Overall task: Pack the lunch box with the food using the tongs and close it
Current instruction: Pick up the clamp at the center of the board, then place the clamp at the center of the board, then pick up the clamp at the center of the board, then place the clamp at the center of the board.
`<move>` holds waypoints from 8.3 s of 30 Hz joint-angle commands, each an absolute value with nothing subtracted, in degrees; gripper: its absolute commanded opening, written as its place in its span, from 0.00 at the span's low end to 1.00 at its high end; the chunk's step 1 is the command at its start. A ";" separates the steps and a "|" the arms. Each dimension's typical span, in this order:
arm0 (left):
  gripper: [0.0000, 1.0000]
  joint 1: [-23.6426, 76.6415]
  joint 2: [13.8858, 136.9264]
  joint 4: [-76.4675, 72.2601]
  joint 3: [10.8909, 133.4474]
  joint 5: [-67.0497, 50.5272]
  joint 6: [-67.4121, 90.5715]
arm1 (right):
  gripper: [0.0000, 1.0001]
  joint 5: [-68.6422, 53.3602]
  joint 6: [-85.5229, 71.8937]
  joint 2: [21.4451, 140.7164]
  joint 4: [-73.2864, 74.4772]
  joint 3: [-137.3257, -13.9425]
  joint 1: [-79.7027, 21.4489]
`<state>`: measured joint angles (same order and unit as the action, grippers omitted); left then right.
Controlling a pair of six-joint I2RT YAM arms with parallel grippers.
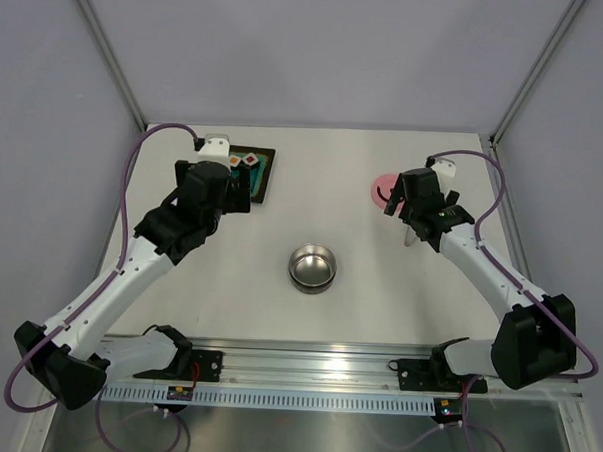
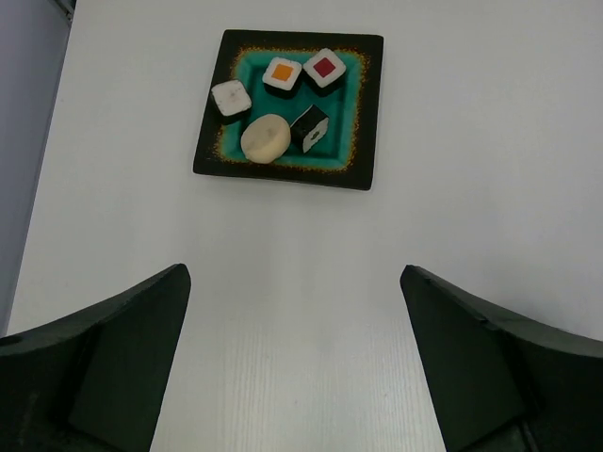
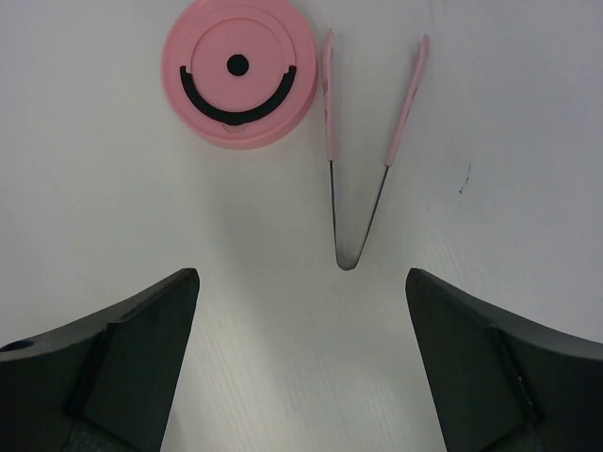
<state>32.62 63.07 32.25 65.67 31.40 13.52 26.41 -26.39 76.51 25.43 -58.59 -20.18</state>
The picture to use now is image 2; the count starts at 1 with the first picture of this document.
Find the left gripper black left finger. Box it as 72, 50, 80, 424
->
1, 264, 191, 451

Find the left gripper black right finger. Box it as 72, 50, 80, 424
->
400, 266, 602, 451

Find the round cream rice cake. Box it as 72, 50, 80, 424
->
240, 114, 291, 164

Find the green sushi roll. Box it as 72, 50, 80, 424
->
290, 105, 329, 153

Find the white sushi roll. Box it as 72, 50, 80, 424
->
210, 79, 253, 124

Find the black teal square plate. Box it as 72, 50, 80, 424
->
192, 29, 384, 190

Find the red centre sushi roll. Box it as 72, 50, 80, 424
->
302, 48, 347, 97

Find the orange centre sushi roll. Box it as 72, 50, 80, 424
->
262, 56, 302, 99

